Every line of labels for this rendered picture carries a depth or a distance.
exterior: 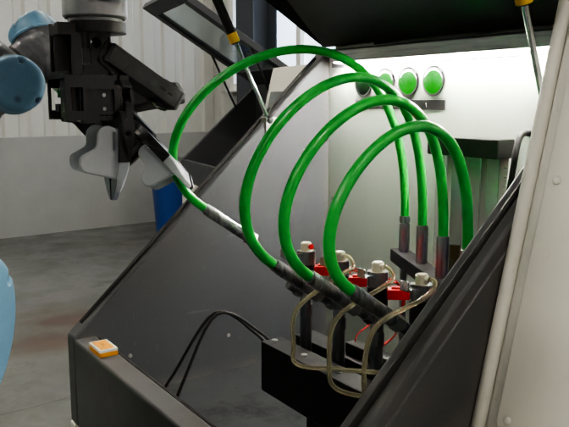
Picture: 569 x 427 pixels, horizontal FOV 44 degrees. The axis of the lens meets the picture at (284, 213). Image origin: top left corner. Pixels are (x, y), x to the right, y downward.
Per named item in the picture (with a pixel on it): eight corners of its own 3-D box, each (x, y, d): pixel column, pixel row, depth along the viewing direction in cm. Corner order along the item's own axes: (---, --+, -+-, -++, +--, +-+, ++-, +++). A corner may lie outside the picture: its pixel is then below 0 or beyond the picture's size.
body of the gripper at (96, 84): (48, 124, 87) (43, 23, 85) (116, 124, 91) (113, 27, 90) (68, 127, 80) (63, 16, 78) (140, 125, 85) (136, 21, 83)
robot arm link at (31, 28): (6, 52, 113) (49, 23, 116) (52, 102, 113) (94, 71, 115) (-4, 27, 106) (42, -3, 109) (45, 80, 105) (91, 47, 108)
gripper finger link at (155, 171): (167, 208, 107) (128, 165, 109) (196, 181, 107) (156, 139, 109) (162, 205, 104) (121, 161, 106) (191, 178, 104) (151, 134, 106)
